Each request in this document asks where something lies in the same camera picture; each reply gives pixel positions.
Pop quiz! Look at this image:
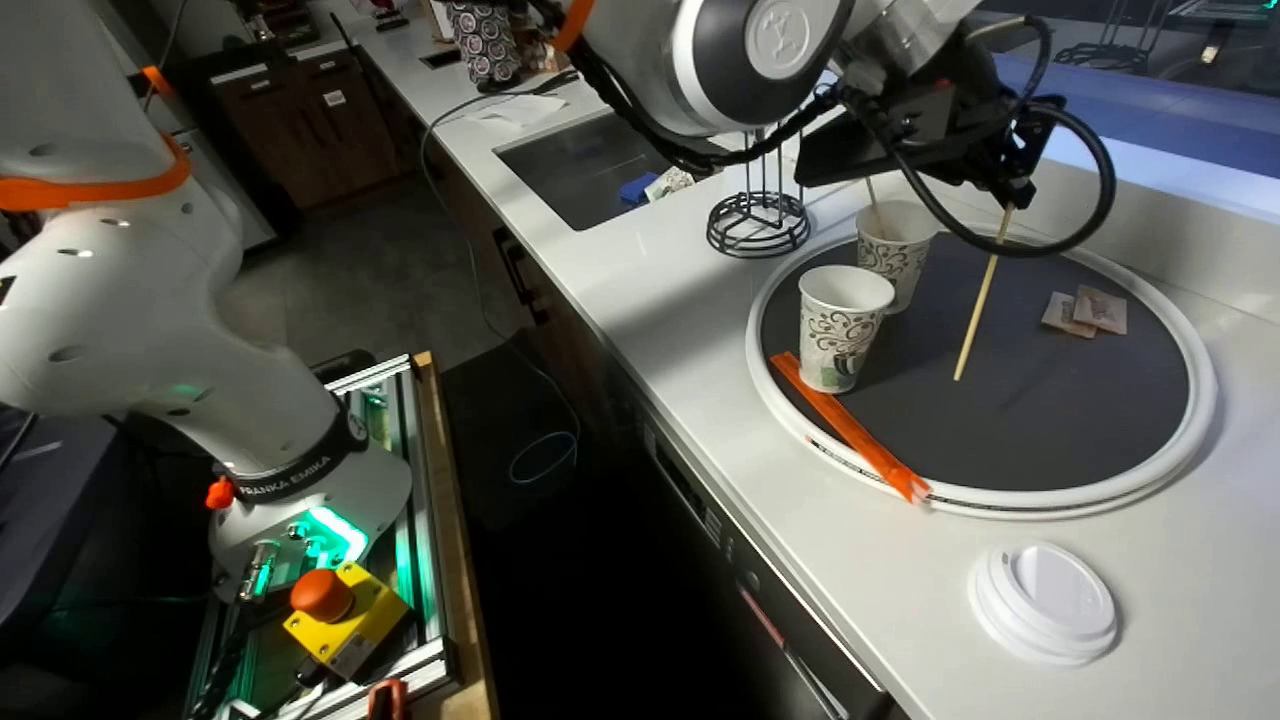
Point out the brown kitchen cabinet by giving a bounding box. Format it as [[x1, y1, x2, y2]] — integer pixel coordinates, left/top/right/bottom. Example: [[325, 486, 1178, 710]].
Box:
[[194, 45, 408, 215]]

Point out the patterned cup stack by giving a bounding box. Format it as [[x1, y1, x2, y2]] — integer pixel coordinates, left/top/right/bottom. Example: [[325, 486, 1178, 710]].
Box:
[[449, 0, 531, 93]]

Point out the black wire paper towel holder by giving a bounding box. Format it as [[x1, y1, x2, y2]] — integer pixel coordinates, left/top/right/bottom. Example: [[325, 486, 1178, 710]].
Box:
[[702, 126, 814, 263]]

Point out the white plastic cup lid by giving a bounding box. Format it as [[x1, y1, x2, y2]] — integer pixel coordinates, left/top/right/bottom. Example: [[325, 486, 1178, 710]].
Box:
[[962, 537, 1123, 662]]

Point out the yellow emergency stop button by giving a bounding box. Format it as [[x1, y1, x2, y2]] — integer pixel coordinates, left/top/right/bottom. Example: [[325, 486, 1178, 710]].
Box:
[[280, 565, 410, 678]]

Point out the small brown packet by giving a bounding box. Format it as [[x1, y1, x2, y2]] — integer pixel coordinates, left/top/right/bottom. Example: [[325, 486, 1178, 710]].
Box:
[[1034, 288, 1101, 340], [1071, 280, 1134, 340]]

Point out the stainless steel sink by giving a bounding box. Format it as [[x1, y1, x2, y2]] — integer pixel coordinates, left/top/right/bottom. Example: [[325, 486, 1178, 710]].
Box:
[[490, 107, 701, 237]]

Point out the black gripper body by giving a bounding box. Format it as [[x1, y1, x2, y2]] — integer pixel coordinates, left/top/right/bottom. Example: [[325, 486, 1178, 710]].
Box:
[[795, 37, 1061, 192]]

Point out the blue sponge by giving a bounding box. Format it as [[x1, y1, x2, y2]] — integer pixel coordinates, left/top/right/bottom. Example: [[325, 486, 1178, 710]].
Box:
[[616, 165, 668, 211]]

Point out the blue cable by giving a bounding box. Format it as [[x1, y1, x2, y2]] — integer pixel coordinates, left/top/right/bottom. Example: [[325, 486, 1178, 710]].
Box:
[[502, 425, 582, 490]]

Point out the orange plastic tool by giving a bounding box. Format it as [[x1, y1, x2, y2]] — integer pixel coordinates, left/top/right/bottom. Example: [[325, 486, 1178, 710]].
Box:
[[765, 347, 935, 508]]

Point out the dark dishwasher front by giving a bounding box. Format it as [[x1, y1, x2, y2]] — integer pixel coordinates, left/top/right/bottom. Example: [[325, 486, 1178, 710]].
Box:
[[622, 395, 924, 720]]

